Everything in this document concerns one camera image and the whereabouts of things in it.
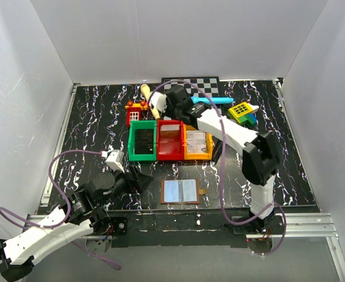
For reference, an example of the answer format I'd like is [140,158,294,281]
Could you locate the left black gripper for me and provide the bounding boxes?
[98,163,154,207]

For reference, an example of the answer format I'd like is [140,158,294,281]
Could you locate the brown leather card holder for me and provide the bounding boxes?
[160,177,209,205]

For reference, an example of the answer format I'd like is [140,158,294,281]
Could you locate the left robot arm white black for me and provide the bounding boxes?
[0,166,153,281]

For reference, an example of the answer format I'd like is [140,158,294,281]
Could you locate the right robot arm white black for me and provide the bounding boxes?
[158,85,281,234]

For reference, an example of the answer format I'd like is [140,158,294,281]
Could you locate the card stack in red bin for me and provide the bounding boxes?
[160,124,181,138]

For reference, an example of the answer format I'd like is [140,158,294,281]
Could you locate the cards in yellow bin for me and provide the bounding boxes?
[187,130,207,154]

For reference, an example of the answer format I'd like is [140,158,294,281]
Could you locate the black card in green bin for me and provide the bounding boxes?
[134,129,154,155]

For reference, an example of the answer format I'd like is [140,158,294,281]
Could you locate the checkered chess board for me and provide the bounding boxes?
[161,76,225,98]

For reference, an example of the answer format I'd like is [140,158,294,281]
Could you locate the beige toy microphone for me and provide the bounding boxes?
[140,84,161,120]

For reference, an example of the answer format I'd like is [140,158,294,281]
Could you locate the blue toy microphone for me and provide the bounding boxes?
[191,96,234,105]

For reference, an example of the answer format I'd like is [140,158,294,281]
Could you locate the red plastic bin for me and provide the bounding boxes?
[157,119,184,161]

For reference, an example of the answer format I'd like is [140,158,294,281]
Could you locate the yellow plastic bin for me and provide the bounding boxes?
[184,125,214,160]

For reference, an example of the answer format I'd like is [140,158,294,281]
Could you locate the red toy block house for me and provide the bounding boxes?
[125,100,149,127]

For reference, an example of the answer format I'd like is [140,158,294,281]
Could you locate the green plastic bin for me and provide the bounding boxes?
[127,120,157,162]

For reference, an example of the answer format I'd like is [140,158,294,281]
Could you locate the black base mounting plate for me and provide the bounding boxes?
[85,209,283,248]

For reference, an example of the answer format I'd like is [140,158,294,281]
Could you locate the black silver microphone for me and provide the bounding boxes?
[211,140,223,164]

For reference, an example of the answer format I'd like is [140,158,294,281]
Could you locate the yellow green block toy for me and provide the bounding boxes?
[227,102,259,128]

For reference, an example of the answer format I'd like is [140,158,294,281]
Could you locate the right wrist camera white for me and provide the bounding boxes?
[148,92,167,113]

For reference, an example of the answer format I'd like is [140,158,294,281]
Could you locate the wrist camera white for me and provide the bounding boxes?
[102,150,124,173]
[148,92,167,113]

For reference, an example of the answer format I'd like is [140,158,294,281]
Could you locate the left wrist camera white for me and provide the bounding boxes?
[102,150,124,173]

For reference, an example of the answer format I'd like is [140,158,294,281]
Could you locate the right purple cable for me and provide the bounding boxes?
[147,80,287,255]

